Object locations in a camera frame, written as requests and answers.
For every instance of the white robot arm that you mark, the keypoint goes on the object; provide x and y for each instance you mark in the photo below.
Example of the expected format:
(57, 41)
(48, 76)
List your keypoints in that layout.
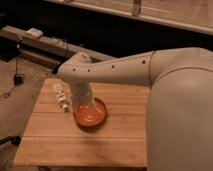
(179, 119)

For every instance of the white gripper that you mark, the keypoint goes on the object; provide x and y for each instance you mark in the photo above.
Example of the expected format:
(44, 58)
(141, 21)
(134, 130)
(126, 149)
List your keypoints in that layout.
(81, 94)

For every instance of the long wooden beam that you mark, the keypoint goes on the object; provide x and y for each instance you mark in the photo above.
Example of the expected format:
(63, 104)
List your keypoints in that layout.
(48, 44)

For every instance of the wooden shelf rail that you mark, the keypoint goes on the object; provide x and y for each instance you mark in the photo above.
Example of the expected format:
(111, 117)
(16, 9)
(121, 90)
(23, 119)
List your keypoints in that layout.
(193, 15)

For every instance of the black object at left edge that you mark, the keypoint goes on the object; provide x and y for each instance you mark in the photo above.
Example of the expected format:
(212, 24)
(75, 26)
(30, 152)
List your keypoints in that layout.
(15, 140)

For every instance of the orange ceramic bowl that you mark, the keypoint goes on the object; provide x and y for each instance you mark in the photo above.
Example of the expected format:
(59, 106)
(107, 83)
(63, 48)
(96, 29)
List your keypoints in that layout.
(89, 115)

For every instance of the small white box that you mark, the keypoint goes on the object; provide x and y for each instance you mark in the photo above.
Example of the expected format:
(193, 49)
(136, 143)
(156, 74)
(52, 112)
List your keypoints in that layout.
(34, 33)

